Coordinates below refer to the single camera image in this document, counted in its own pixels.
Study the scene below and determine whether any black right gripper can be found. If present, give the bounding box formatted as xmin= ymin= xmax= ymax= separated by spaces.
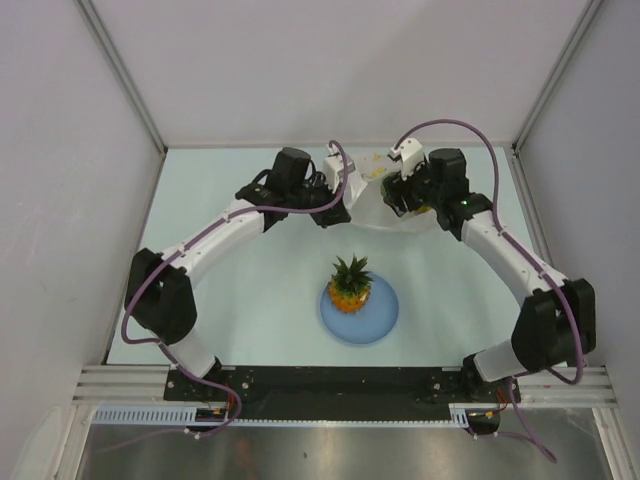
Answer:
xmin=382 ymin=155 xmax=443 ymax=217

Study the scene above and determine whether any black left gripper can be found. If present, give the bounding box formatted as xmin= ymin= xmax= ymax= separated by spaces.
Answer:
xmin=286 ymin=172 xmax=349 ymax=228

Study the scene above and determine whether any white plastic bag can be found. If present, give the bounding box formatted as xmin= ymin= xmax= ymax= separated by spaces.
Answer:
xmin=350 ymin=152 xmax=436 ymax=233

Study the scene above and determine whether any orange fake pineapple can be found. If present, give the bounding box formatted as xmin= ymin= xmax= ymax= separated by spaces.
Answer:
xmin=328 ymin=255 xmax=373 ymax=314

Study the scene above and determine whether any blue plastic plate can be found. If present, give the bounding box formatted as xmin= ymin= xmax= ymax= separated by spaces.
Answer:
xmin=318 ymin=274 xmax=399 ymax=345

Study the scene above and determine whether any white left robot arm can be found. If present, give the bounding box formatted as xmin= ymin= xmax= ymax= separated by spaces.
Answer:
xmin=121 ymin=141 xmax=354 ymax=400

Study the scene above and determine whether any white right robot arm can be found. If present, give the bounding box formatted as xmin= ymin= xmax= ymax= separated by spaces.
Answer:
xmin=382 ymin=140 xmax=596 ymax=401

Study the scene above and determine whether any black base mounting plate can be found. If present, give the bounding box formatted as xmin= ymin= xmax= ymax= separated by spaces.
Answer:
xmin=163 ymin=364 xmax=521 ymax=422

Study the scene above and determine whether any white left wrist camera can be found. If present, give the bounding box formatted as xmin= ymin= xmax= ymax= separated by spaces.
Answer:
xmin=322 ymin=145 xmax=357 ymax=193

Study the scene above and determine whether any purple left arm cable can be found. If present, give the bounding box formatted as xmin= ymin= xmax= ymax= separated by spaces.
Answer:
xmin=121 ymin=139 xmax=349 ymax=401

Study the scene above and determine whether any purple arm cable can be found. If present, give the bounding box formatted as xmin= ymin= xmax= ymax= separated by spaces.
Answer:
xmin=397 ymin=119 xmax=585 ymax=464
xmin=121 ymin=139 xmax=349 ymax=401

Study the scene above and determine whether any white slotted cable duct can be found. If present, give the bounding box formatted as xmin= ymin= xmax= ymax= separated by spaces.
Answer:
xmin=92 ymin=405 xmax=469 ymax=428

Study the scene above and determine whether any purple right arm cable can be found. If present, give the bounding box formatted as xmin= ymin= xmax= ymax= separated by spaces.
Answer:
xmin=397 ymin=119 xmax=585 ymax=464

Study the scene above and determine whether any aluminium frame rail front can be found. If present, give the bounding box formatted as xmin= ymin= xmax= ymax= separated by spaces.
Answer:
xmin=72 ymin=365 xmax=169 ymax=405

